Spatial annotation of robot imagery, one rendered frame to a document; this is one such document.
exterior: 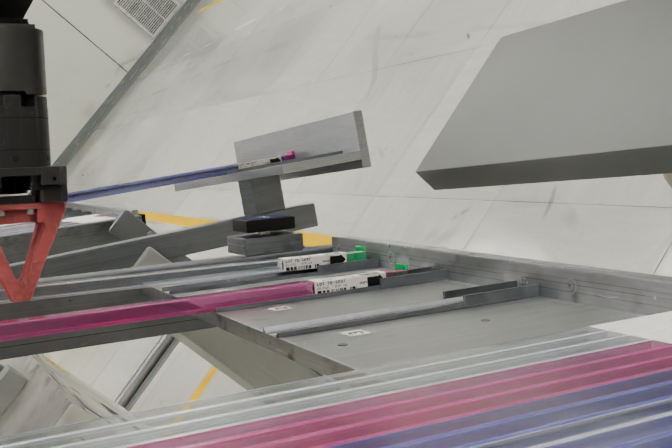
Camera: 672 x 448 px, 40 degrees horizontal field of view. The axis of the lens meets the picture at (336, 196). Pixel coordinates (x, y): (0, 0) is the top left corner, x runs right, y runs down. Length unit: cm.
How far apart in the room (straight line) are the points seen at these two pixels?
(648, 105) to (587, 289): 38
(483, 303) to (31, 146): 35
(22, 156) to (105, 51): 778
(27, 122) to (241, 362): 51
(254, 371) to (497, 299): 56
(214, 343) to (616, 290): 62
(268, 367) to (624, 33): 57
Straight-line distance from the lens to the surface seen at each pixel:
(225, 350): 111
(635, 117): 94
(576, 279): 60
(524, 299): 62
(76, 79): 840
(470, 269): 69
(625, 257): 181
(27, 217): 71
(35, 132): 71
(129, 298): 83
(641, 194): 191
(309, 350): 50
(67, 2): 848
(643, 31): 105
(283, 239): 87
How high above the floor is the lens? 108
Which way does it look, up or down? 21 degrees down
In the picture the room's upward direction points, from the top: 49 degrees counter-clockwise
